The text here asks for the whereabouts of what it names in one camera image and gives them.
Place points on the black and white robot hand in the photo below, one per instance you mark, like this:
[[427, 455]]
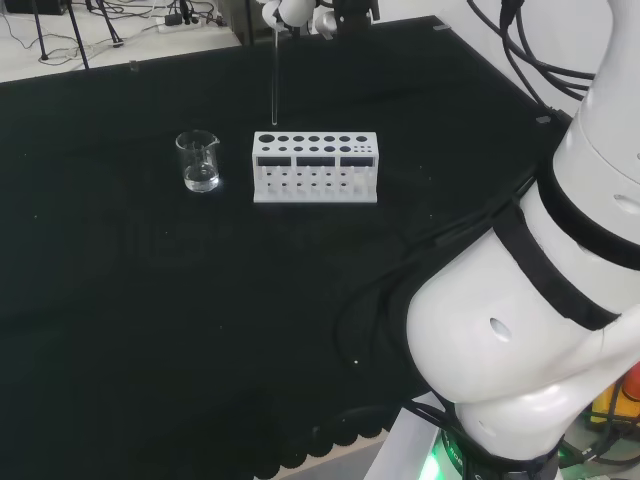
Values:
[[295, 10]]

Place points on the clear glass rod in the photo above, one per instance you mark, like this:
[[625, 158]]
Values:
[[275, 75]]

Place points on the white test tube rack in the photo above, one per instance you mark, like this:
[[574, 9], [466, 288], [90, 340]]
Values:
[[315, 200]]

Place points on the small clear glass beaker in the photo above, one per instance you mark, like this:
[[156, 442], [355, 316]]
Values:
[[202, 182]]

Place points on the white power strip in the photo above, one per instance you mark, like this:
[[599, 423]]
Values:
[[165, 27]]

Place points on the black tripod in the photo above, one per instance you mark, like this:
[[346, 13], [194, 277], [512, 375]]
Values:
[[76, 30]]

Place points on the black box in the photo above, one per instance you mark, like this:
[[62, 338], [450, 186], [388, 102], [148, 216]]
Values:
[[35, 5]]

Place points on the black bench cloth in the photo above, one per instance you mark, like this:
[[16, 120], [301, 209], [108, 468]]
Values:
[[150, 300]]

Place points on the yellow stop button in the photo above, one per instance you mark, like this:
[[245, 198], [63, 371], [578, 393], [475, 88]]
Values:
[[631, 395]]

